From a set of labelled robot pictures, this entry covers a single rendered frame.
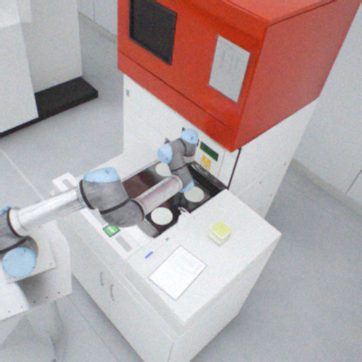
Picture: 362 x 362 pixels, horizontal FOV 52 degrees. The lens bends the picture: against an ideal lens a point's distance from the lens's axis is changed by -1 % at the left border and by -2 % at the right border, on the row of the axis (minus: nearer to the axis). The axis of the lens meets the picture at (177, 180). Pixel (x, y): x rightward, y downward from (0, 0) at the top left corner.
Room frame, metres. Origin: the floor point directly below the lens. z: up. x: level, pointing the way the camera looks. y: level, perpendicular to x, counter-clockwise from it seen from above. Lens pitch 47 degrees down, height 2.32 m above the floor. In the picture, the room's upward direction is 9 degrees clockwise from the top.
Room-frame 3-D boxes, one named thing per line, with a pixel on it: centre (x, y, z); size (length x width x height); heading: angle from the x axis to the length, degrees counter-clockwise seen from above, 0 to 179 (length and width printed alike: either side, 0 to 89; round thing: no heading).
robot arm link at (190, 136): (1.26, -0.02, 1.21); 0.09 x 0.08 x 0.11; 137
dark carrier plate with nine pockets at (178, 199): (1.23, 0.06, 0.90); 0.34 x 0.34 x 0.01; 50
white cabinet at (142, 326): (1.09, 0.06, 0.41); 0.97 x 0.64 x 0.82; 50
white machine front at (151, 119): (1.52, 0.06, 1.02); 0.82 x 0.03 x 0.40; 50
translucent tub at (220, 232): (0.96, -0.22, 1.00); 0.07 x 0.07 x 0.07; 51
